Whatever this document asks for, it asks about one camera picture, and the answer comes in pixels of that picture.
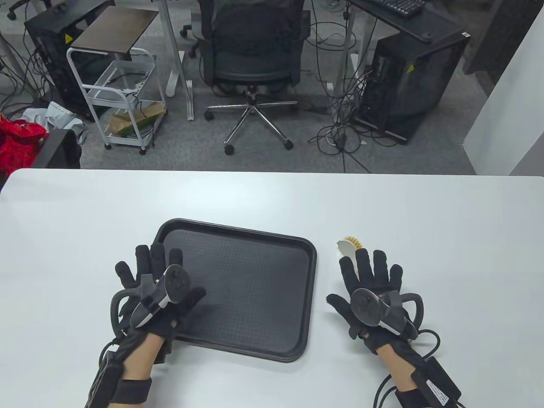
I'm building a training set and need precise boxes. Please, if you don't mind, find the black mesh office chair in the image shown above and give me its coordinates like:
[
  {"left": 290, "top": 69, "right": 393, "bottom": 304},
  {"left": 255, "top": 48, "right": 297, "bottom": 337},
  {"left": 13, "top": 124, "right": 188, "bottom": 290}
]
[{"left": 190, "top": 0, "right": 313, "bottom": 156}]

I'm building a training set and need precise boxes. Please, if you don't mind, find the black wrist sensor pack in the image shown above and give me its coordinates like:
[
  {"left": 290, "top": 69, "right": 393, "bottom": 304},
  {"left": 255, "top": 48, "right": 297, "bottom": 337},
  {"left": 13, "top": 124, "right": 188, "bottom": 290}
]
[
  {"left": 85, "top": 351, "right": 153, "bottom": 408},
  {"left": 395, "top": 356, "right": 462, "bottom": 408}
]

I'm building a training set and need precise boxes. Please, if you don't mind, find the black keyboard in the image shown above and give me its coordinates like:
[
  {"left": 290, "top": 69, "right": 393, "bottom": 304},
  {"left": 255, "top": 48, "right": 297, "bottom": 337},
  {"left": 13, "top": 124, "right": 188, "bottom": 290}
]
[{"left": 365, "top": 0, "right": 425, "bottom": 18}]

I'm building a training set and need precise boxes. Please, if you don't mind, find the black plastic tray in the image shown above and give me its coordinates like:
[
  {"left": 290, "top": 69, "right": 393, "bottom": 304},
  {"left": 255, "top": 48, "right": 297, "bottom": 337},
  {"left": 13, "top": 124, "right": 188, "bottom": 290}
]
[{"left": 151, "top": 218, "right": 317, "bottom": 363}]

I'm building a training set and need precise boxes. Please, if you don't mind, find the white desk leg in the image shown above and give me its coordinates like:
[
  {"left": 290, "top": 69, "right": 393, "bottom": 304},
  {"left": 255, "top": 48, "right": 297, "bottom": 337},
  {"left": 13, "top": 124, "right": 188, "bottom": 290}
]
[
  {"left": 155, "top": 0, "right": 196, "bottom": 122},
  {"left": 327, "top": 0, "right": 360, "bottom": 100}
]

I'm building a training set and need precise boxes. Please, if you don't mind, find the tangle of black cables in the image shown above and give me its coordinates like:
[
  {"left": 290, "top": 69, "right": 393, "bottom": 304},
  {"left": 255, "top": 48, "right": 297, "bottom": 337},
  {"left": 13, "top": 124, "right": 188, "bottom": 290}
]
[
  {"left": 308, "top": 64, "right": 408, "bottom": 173},
  {"left": 0, "top": 30, "right": 58, "bottom": 119}
]

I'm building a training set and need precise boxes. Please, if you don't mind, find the person's right hand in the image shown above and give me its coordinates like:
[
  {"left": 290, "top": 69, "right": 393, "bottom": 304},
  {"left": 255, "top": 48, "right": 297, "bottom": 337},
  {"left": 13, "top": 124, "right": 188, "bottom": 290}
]
[{"left": 326, "top": 249, "right": 419, "bottom": 355}]

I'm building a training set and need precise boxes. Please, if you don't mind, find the black desk top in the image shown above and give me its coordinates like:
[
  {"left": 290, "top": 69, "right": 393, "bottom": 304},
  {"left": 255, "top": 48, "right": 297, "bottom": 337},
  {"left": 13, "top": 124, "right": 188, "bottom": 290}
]
[{"left": 346, "top": 0, "right": 466, "bottom": 43}]

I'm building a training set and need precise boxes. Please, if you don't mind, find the red bag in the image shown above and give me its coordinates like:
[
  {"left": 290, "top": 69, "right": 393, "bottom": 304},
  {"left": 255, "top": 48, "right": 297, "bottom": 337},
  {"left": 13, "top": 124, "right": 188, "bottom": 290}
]
[{"left": 0, "top": 114, "right": 49, "bottom": 173}]

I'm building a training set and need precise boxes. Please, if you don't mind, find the black glove cable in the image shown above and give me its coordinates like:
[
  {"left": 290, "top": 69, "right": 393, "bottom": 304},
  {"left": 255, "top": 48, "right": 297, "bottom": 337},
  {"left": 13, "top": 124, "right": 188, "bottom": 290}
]
[
  {"left": 99, "top": 338, "right": 124, "bottom": 367},
  {"left": 374, "top": 328, "right": 442, "bottom": 408}
]

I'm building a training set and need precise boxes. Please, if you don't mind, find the black computer tower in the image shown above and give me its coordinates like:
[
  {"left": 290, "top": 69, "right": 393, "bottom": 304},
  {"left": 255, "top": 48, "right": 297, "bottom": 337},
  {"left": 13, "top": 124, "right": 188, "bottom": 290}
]
[
  {"left": 24, "top": 0, "right": 116, "bottom": 122},
  {"left": 353, "top": 29, "right": 471, "bottom": 145}
]

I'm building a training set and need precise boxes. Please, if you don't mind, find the person's left hand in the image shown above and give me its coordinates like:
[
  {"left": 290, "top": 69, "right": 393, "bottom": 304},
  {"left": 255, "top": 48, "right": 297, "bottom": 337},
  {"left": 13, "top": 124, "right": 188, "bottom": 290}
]
[{"left": 113, "top": 243, "right": 207, "bottom": 362}]

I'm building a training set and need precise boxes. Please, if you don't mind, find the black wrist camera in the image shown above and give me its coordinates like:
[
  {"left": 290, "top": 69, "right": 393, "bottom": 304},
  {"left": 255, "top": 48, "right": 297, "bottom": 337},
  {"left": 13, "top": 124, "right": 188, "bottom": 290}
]
[{"left": 152, "top": 339, "right": 171, "bottom": 364}]

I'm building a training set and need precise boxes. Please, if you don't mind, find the brown board table top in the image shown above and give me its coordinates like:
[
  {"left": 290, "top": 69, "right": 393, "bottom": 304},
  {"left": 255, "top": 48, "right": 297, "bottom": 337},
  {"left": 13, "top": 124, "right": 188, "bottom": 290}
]
[{"left": 71, "top": 6, "right": 159, "bottom": 55}]

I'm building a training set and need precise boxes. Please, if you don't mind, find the black chair back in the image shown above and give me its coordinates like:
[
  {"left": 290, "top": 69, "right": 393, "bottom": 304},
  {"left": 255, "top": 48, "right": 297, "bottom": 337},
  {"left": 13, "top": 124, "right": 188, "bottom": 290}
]
[{"left": 33, "top": 129, "right": 82, "bottom": 170}]

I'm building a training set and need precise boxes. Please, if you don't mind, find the white rolling wire cart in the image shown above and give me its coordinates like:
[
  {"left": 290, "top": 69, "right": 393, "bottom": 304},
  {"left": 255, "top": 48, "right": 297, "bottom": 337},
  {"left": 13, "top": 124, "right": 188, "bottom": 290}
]
[{"left": 67, "top": 47, "right": 167, "bottom": 155}]

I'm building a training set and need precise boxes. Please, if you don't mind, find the white pot brush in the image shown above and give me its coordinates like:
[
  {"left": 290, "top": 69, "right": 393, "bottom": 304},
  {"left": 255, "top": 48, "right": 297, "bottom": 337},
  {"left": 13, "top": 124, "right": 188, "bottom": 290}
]
[{"left": 337, "top": 235, "right": 365, "bottom": 281}]

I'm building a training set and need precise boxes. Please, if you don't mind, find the brown paper bag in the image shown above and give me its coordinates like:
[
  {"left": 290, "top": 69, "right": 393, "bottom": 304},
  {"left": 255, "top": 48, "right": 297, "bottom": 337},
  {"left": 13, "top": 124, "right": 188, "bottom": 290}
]
[{"left": 110, "top": 103, "right": 166, "bottom": 137}]

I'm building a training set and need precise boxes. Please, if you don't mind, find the grey plastic bag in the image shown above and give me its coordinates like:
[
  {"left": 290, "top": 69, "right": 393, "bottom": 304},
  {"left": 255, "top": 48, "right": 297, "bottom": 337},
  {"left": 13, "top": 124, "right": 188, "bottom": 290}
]
[{"left": 21, "top": 101, "right": 88, "bottom": 143}]

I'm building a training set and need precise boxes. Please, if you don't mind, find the black chair wheel base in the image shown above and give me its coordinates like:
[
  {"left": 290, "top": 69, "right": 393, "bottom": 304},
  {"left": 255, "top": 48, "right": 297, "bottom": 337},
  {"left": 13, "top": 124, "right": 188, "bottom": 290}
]
[
  {"left": 6, "top": 0, "right": 54, "bottom": 20},
  {"left": 180, "top": 23, "right": 200, "bottom": 59}
]

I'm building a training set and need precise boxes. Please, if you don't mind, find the person's left forearm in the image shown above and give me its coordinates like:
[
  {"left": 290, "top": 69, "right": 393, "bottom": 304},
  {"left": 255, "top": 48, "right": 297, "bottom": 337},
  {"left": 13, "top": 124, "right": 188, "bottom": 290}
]
[{"left": 108, "top": 334, "right": 166, "bottom": 408}]

